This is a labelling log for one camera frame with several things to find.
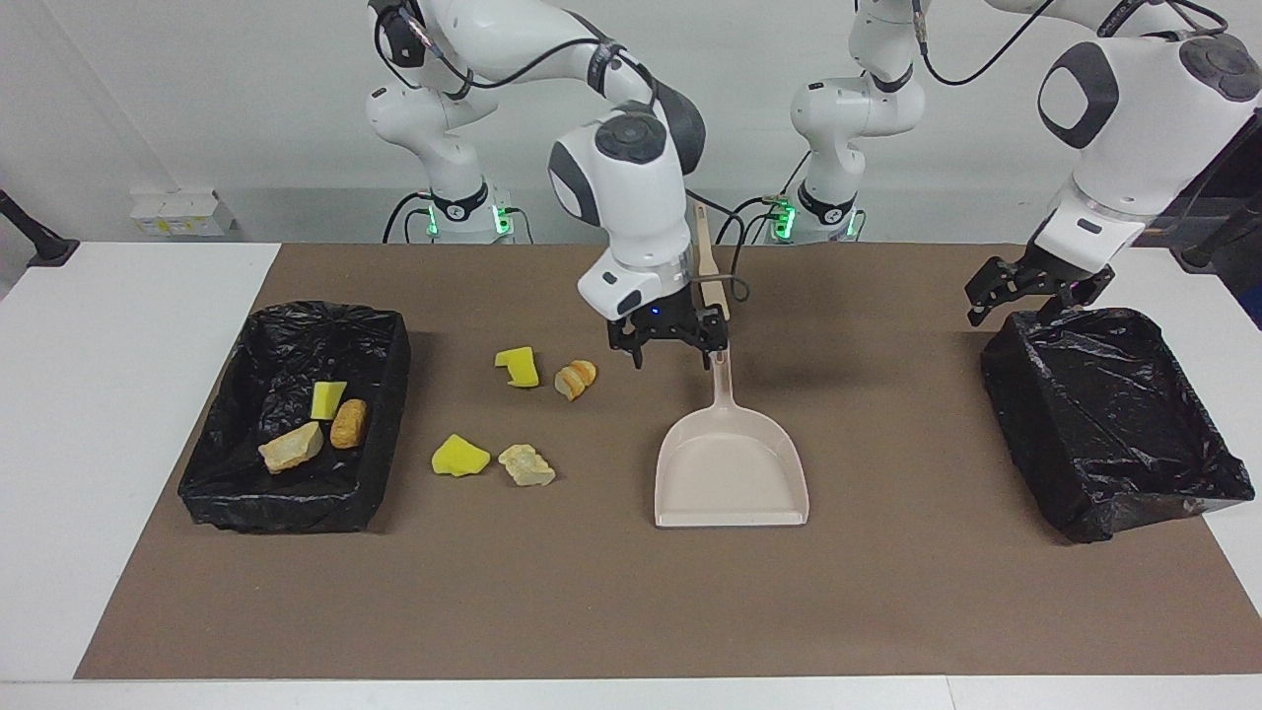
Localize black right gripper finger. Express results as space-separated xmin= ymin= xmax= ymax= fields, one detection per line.
xmin=692 ymin=307 xmax=732 ymax=371
xmin=607 ymin=319 xmax=648 ymax=371

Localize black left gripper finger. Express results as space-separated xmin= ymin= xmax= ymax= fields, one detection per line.
xmin=964 ymin=256 xmax=1027 ymax=328
xmin=1059 ymin=267 xmax=1117 ymax=320

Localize striped toy croissant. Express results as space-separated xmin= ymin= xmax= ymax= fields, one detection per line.
xmin=554 ymin=360 xmax=598 ymax=401

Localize beige hand brush black bristles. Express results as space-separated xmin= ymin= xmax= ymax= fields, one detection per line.
xmin=694 ymin=204 xmax=733 ymax=321

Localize yellow notched sponge piece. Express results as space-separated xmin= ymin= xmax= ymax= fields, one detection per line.
xmin=494 ymin=346 xmax=541 ymax=389

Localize beige plastic dustpan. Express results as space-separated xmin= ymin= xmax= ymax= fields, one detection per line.
xmin=655 ymin=347 xmax=810 ymax=529

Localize brown peanut-shaped bread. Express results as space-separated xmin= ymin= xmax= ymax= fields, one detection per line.
xmin=329 ymin=398 xmax=370 ymax=451

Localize beige stone-like chunk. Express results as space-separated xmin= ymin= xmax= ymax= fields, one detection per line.
xmin=258 ymin=421 xmax=324 ymax=474

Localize black bag lined bin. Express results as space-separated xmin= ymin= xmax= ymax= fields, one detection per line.
xmin=980 ymin=308 xmax=1256 ymax=544
xmin=177 ymin=301 xmax=412 ymax=535

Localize black stand pole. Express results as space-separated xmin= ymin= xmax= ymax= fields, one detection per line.
xmin=1180 ymin=197 xmax=1262 ymax=272
xmin=0 ymin=187 xmax=80 ymax=269

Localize pale crumpled beige chunk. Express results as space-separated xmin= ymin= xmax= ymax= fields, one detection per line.
xmin=497 ymin=444 xmax=556 ymax=488

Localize dark background cabinet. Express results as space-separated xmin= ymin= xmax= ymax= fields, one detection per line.
xmin=1134 ymin=99 xmax=1262 ymax=331

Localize yellow rounded sponge piece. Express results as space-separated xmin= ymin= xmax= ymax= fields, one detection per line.
xmin=431 ymin=434 xmax=492 ymax=478

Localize brown paper table mat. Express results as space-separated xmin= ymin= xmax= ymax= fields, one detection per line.
xmin=74 ymin=243 xmax=1262 ymax=680

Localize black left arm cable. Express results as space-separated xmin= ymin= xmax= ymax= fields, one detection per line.
xmin=912 ymin=0 xmax=1228 ymax=88

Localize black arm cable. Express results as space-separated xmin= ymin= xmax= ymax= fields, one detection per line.
xmin=373 ymin=0 xmax=752 ymax=307
xmin=912 ymin=0 xmax=1228 ymax=88

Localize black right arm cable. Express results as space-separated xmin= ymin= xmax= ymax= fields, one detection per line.
xmin=373 ymin=0 xmax=752 ymax=307

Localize white wall socket box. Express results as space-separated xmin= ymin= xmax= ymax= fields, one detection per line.
xmin=130 ymin=190 xmax=236 ymax=238

